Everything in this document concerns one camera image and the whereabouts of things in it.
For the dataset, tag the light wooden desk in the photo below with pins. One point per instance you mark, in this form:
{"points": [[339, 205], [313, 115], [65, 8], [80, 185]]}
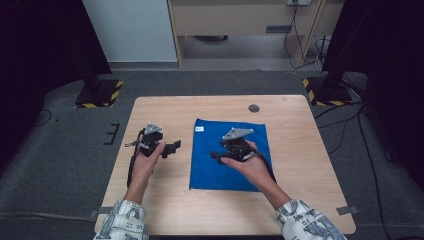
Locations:
{"points": [[226, 20]]}

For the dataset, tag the person's right hand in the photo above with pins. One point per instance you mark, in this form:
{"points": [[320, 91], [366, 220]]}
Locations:
{"points": [[253, 170]]}

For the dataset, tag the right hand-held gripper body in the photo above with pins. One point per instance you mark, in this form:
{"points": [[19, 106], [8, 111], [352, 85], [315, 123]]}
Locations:
{"points": [[238, 146]]}

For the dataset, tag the blue microfibre cloth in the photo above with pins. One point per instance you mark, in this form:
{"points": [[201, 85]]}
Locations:
{"points": [[206, 166]]}

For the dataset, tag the white panel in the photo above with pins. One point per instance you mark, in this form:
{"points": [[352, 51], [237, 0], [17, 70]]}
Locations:
{"points": [[130, 30]]}

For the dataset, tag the white power strip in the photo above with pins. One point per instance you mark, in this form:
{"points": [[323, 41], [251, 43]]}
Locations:
{"points": [[299, 2]]}

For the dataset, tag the person's left hand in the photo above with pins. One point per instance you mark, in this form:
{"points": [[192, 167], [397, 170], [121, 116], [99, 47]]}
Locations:
{"points": [[145, 170]]}

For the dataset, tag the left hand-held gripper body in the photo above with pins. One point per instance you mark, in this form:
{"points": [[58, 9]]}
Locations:
{"points": [[151, 141]]}

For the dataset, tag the black curtain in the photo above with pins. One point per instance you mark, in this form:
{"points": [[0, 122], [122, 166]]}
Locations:
{"points": [[390, 60], [40, 50]]}

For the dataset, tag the grey tape strip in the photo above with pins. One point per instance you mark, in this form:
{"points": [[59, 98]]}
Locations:
{"points": [[103, 210], [347, 210]]}

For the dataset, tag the grey rectangular desk plate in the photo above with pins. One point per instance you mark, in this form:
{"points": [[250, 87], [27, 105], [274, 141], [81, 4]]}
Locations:
{"points": [[278, 29]]}

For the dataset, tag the grey round table grommet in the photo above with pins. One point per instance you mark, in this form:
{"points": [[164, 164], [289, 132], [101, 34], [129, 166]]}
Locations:
{"points": [[254, 108]]}

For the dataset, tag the black stand base striped edge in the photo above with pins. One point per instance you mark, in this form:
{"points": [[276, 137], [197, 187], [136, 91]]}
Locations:
{"points": [[100, 95], [328, 91]]}

